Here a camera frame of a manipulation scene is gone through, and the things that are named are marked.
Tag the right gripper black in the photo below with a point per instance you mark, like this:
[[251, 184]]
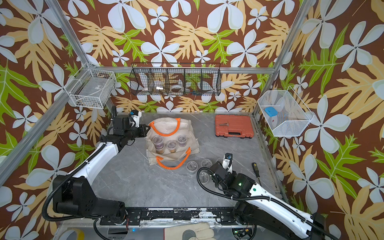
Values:
[[232, 174]]

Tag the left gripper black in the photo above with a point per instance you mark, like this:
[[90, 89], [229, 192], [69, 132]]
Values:
[[143, 131]]

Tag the clear seed jar stack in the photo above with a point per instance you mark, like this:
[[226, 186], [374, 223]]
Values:
[[182, 140], [158, 142], [172, 146]]

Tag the beige canvas bag orange handles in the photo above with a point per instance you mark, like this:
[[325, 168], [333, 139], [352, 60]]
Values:
[[170, 129]]

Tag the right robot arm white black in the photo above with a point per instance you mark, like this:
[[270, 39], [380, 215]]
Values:
[[256, 206]]

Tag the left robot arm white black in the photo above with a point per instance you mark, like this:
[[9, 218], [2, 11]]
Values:
[[72, 196]]

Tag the black screwdriver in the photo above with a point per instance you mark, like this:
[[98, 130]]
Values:
[[257, 172]]

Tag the red plastic tool case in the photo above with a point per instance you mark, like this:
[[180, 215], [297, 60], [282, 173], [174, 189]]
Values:
[[234, 126]]

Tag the blue object in basket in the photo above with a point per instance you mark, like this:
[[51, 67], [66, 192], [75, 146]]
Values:
[[271, 111]]

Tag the white mesh basket right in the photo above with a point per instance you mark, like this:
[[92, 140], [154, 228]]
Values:
[[294, 115]]

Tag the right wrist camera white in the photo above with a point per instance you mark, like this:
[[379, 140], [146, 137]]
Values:
[[227, 162]]

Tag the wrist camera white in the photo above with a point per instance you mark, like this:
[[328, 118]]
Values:
[[135, 116], [227, 162]]

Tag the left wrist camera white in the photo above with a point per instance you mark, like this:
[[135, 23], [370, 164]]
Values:
[[135, 116]]

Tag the white wire basket left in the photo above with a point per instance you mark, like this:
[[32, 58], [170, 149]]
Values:
[[91, 87]]

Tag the black wire basket rear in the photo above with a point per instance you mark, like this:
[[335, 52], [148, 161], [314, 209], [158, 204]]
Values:
[[179, 79]]

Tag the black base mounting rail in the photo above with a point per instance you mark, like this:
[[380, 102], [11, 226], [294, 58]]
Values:
[[222, 216]]

